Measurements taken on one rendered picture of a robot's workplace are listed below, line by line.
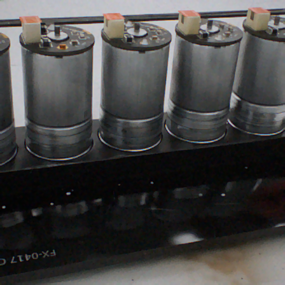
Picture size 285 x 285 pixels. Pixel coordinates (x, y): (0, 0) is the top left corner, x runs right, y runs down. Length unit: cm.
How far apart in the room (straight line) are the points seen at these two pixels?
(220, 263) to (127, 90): 7
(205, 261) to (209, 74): 7
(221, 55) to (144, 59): 3
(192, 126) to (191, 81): 2
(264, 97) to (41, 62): 9
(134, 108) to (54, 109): 3
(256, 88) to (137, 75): 5
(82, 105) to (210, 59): 5
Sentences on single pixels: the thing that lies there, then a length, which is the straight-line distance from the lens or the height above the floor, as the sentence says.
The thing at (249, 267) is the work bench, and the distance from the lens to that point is 19.
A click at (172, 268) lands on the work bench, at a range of 18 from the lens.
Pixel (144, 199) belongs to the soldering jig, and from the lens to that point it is 19.
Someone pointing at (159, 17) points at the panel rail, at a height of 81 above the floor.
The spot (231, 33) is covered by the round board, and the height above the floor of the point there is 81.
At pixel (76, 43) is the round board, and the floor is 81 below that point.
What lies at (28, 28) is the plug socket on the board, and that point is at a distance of 18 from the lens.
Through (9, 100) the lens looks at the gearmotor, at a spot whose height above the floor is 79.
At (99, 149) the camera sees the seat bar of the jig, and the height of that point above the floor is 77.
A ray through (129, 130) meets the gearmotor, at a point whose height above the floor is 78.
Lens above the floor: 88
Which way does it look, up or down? 32 degrees down
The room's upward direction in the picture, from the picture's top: 5 degrees clockwise
